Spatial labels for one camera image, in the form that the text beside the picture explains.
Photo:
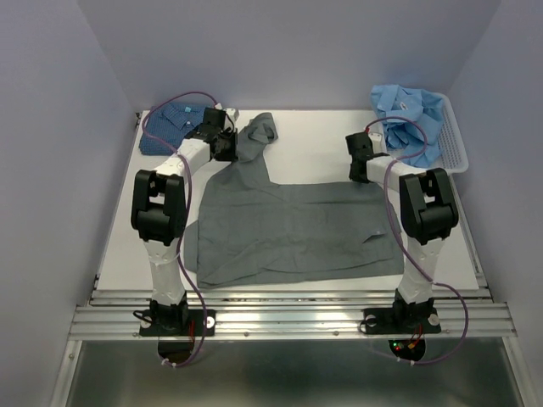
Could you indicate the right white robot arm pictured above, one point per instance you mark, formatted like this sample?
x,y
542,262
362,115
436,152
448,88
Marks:
x,y
428,213

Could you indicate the aluminium mounting rail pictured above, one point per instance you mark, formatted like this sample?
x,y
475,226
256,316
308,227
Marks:
x,y
289,315

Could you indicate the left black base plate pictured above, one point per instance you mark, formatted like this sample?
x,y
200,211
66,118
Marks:
x,y
195,326

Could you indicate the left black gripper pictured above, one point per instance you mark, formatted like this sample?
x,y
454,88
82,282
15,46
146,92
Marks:
x,y
232,154

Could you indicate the white plastic basket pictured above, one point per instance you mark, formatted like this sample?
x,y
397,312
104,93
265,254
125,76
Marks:
x,y
453,156

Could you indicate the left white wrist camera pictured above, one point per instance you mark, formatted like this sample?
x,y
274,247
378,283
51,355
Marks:
x,y
231,114

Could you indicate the grey long sleeve shirt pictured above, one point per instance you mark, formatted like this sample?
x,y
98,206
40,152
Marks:
x,y
252,231

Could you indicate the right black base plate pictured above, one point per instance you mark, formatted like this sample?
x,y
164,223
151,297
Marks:
x,y
384,321

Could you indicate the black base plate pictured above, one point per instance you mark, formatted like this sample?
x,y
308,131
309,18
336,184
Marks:
x,y
384,321
195,326

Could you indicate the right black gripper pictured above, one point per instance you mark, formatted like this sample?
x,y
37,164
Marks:
x,y
356,178

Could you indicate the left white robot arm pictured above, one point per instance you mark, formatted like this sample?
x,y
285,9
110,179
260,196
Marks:
x,y
160,206

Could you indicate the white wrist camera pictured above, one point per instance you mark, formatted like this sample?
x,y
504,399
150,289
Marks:
x,y
375,143
231,114

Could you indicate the folded dark blue checked shirt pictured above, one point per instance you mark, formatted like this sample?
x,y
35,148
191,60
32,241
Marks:
x,y
171,123

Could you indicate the crumpled light blue shirt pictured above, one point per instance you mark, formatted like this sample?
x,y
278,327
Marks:
x,y
412,121

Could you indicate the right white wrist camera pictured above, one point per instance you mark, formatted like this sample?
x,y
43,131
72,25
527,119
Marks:
x,y
375,143

